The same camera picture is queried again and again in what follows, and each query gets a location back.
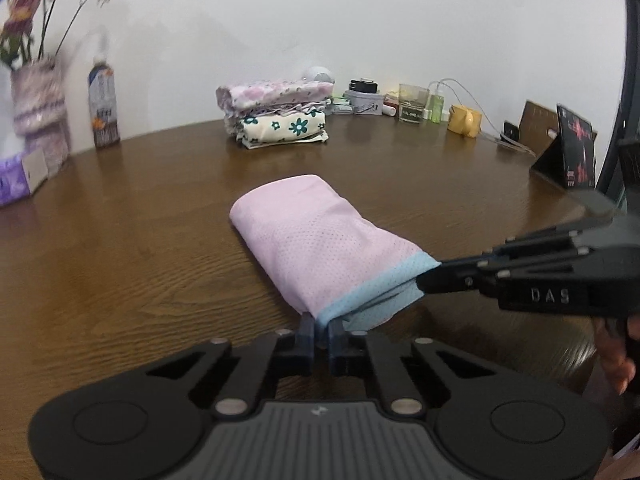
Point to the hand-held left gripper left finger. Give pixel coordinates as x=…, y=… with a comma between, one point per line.
x=305, y=342

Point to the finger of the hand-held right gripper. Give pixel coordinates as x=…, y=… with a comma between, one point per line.
x=540, y=242
x=450, y=277

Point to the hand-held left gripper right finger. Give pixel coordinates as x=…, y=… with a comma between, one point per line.
x=339, y=345

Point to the pink blue mesh vest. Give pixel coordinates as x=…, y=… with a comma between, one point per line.
x=310, y=240

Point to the person's right hand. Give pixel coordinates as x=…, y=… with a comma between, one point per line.
x=612, y=360

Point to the black plug adapter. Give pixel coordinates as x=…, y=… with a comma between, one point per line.
x=510, y=131

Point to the brown cardboard sheet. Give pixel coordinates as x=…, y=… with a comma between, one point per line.
x=537, y=120

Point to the yellow mug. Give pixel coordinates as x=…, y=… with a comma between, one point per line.
x=462, y=120

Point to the green small bottle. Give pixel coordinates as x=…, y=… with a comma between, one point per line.
x=436, y=109

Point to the clear glass cup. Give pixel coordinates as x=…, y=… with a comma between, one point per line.
x=414, y=105

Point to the red white tube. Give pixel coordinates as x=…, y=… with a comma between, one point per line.
x=391, y=109

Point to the green white small box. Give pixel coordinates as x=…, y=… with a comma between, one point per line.
x=340, y=104

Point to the black charger block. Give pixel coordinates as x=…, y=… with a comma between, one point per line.
x=362, y=86

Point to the cream floral folded cloth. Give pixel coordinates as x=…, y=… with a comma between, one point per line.
x=280, y=127

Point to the white round speaker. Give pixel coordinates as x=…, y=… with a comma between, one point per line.
x=317, y=74

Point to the pink floral folded cloth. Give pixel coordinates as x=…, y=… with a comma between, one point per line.
x=270, y=94

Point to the tea bottle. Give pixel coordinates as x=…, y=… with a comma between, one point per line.
x=103, y=100

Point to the purple tissue pack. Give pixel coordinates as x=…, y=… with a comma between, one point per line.
x=15, y=180

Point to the purple fuzzy vase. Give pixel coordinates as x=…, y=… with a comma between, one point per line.
x=37, y=100

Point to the dried rose bouquet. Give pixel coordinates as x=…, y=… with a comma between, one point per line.
x=22, y=0

